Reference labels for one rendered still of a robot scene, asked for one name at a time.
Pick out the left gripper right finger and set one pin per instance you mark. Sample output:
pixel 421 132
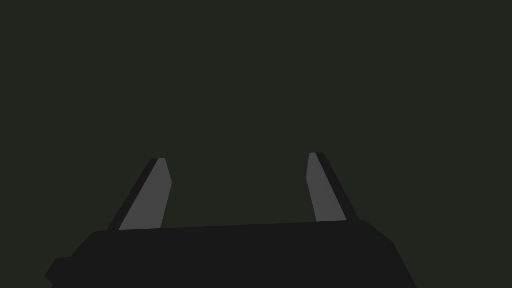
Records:
pixel 327 196

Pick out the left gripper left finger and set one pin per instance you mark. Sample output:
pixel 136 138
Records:
pixel 146 202

